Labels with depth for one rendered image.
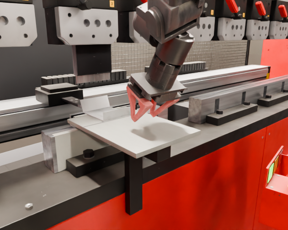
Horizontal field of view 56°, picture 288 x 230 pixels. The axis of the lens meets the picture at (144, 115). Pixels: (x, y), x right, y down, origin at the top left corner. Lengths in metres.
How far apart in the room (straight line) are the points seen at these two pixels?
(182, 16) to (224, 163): 0.66
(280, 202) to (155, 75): 0.54
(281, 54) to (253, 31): 1.51
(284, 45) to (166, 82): 2.25
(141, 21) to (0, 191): 0.46
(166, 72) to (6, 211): 0.40
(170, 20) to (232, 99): 0.80
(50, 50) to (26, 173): 0.62
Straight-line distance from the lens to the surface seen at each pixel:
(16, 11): 0.59
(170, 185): 0.79
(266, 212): 0.90
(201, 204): 0.97
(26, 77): 1.17
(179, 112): 1.27
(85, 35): 0.65
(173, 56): 0.48
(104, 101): 0.76
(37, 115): 0.92
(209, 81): 1.48
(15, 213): 0.59
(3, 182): 0.71
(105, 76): 0.73
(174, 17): 0.42
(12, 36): 0.59
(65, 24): 0.63
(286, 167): 1.04
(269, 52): 2.76
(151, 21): 0.44
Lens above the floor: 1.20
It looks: 17 degrees down
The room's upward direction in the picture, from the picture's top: straight up
